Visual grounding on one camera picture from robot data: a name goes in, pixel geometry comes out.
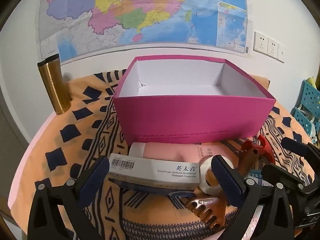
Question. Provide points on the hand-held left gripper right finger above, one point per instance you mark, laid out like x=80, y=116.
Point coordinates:
x=226, y=180

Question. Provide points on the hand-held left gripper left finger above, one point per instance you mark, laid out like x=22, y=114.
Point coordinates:
x=96, y=177

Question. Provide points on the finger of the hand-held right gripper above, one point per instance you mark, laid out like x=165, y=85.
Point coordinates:
x=293, y=145
x=277, y=177

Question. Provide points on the white tape roll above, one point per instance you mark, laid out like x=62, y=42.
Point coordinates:
x=203, y=166

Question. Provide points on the red hair clip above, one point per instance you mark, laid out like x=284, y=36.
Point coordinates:
x=263, y=143

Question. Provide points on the brown hair claw clip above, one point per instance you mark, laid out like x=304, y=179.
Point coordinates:
x=207, y=210

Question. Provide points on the blue and white medicine box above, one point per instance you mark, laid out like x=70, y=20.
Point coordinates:
x=155, y=191

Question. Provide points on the pink tube with white cap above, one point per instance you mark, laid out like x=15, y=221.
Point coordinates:
x=170, y=151

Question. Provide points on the pink cardboard box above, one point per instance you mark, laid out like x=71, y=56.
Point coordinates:
x=175, y=120

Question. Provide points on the white printed paper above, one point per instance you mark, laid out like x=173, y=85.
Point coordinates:
x=255, y=222

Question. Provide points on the blue perforated storage rack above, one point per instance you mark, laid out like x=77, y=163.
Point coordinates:
x=307, y=92

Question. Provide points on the orange patterned cloth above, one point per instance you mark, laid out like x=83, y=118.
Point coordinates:
x=150, y=217

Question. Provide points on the yellow-green plastic object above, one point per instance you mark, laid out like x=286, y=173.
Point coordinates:
x=312, y=80

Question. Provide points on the gold thermos flask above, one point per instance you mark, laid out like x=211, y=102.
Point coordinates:
x=56, y=87

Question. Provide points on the white wall socket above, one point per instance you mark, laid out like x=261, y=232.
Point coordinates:
x=272, y=47
x=261, y=42

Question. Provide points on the colourful wall map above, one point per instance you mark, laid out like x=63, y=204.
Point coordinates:
x=125, y=17

